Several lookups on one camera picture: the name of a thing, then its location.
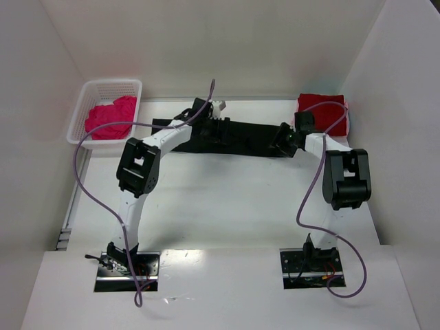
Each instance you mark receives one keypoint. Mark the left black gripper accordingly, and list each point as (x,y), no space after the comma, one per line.
(224,130)

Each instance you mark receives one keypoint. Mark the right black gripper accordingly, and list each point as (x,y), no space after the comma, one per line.
(281,138)

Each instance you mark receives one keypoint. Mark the black t shirt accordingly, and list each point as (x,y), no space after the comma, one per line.
(246,139)

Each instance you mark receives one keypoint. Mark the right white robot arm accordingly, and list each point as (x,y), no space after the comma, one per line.
(344,171)

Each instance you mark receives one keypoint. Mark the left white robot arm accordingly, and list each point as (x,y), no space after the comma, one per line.
(139,168)

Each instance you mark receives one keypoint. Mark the folded red t shirt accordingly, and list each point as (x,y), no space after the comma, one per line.
(310,98)

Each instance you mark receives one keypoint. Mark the magenta t shirt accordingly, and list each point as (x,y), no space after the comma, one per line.
(121,110)

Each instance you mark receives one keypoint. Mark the white plastic basket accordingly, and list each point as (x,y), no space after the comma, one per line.
(101,102)

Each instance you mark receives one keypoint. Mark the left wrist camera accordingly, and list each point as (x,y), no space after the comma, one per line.
(217,108)

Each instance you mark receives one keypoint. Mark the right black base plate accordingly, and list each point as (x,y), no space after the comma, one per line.
(321,267)

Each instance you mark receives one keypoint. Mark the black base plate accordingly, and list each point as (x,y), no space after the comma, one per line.
(321,267)
(113,277)

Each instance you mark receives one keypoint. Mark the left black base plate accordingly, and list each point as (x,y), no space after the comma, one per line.
(113,277)

